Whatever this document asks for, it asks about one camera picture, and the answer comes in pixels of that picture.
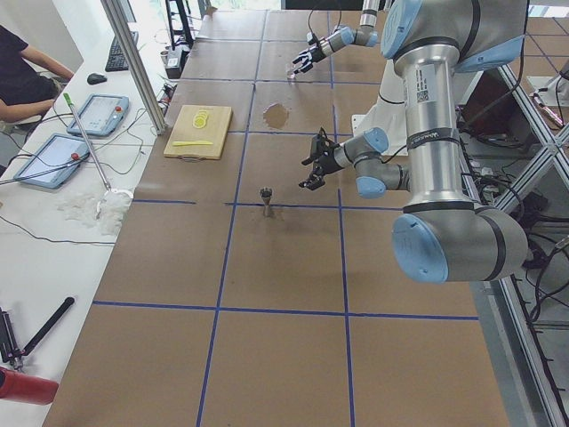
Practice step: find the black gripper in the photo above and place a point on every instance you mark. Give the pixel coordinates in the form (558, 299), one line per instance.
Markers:
(328, 163)
(317, 52)

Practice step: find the clear glass measuring cup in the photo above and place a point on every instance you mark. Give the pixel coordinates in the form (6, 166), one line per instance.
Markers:
(290, 72)

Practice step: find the steel double jigger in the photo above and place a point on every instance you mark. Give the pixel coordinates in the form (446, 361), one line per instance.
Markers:
(266, 195)

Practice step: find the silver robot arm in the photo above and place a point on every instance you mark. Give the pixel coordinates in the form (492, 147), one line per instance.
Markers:
(442, 234)
(342, 36)

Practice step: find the front lemon slice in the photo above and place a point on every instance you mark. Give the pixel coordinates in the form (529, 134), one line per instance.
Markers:
(199, 124)

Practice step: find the bamboo cutting board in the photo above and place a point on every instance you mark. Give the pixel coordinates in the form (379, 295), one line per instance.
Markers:
(216, 129)

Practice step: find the black keyboard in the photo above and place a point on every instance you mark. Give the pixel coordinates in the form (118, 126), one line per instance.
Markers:
(116, 60)

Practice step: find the black computer mouse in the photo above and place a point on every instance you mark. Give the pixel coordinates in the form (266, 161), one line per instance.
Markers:
(95, 79)

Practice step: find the crumpled white tissue pile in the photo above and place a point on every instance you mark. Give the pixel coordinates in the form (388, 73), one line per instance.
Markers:
(104, 211)

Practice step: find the near blue teach pendant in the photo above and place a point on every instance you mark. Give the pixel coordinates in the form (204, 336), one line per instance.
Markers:
(54, 162)

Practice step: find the seated person black shirt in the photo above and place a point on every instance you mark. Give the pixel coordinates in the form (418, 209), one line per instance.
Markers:
(25, 93)

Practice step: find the red bottle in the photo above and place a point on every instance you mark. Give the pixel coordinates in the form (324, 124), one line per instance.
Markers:
(24, 388)

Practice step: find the aluminium frame post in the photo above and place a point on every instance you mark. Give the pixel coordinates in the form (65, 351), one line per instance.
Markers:
(119, 24)

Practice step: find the long-handled grabber stick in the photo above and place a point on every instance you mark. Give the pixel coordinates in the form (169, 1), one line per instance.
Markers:
(109, 189)

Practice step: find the black handle tool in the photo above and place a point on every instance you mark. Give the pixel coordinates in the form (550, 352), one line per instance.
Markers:
(47, 326)

